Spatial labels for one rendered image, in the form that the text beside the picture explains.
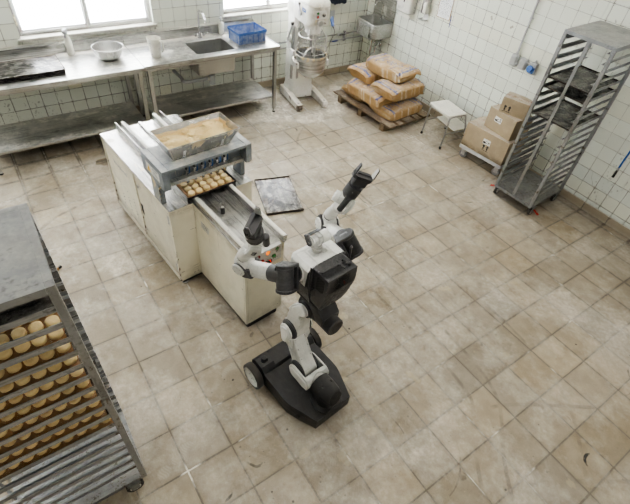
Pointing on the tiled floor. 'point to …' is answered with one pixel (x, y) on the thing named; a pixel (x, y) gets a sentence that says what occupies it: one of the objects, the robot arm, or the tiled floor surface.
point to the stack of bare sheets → (278, 195)
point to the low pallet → (377, 114)
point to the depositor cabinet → (125, 167)
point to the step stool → (448, 117)
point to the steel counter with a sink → (206, 62)
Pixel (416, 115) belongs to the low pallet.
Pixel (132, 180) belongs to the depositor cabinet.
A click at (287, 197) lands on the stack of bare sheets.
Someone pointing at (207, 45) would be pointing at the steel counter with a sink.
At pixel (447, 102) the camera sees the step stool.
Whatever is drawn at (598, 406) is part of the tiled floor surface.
